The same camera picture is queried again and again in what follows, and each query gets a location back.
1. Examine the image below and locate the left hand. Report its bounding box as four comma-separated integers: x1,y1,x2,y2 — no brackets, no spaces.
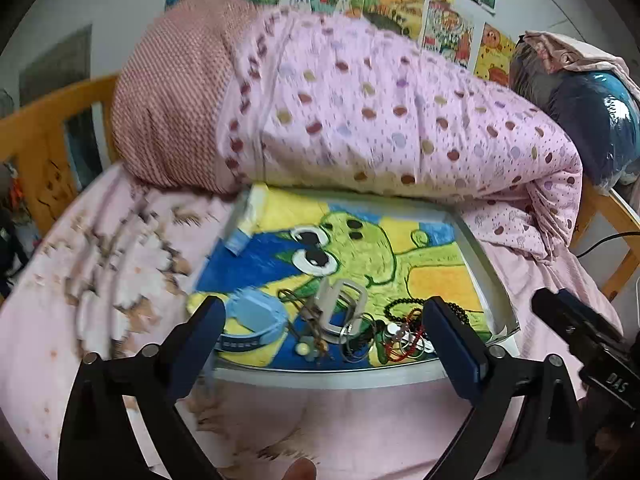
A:
282,457,317,480

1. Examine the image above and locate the pink floral bed sheet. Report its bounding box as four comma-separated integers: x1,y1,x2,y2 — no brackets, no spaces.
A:
0,161,612,480

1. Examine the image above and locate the light blue watch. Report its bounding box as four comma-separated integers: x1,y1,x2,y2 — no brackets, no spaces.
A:
216,287,288,352

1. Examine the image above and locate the pearl earring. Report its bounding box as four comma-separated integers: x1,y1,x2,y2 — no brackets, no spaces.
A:
295,342,310,356

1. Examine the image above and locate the blue bagged bedding bundle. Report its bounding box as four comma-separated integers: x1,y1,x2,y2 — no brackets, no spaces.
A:
510,40,639,192

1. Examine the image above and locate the white shallow tray box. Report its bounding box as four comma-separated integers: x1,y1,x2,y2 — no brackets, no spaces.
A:
188,181,522,391

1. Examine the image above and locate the rolled pink polka-dot quilt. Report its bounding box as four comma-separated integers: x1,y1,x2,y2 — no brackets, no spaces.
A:
112,0,582,259

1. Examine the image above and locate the black cable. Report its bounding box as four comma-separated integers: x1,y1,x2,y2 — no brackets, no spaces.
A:
574,231,640,260

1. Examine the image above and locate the wooden bed frame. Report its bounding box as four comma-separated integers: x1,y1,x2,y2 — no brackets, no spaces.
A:
1,74,118,236

